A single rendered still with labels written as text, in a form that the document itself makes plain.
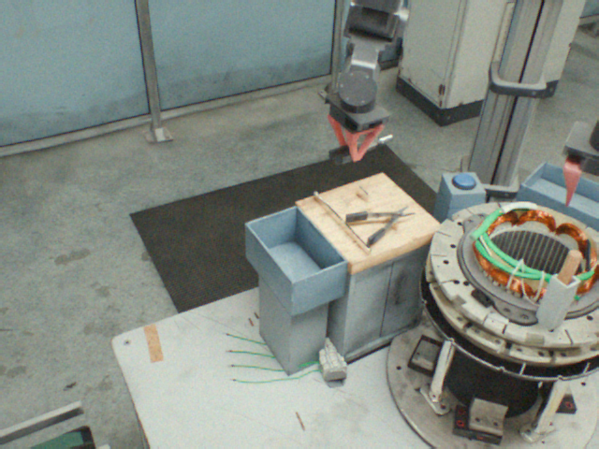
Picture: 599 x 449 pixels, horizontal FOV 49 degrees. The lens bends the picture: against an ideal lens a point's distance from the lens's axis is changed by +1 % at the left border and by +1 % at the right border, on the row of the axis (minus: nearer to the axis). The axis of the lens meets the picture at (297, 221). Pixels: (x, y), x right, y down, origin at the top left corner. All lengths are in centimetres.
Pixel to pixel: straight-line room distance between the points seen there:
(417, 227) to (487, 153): 40
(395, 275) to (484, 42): 233
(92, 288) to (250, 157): 104
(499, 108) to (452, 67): 194
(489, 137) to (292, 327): 63
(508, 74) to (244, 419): 86
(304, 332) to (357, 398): 16
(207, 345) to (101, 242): 150
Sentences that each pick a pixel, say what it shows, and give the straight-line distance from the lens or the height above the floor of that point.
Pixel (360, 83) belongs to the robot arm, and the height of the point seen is 137.
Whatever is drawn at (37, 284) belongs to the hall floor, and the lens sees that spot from 267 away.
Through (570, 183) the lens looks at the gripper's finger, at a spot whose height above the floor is 135.
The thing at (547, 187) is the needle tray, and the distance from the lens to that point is 143.
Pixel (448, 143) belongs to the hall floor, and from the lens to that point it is 342.
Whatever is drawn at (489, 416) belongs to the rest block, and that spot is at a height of 84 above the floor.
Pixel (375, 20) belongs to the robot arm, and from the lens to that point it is 100.
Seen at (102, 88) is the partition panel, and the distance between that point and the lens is 316.
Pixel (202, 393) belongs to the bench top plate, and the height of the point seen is 78.
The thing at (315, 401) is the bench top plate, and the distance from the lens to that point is 126.
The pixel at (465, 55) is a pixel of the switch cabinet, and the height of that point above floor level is 40.
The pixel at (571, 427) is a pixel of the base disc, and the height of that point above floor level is 80.
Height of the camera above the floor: 182
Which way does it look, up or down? 40 degrees down
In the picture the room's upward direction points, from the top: 3 degrees clockwise
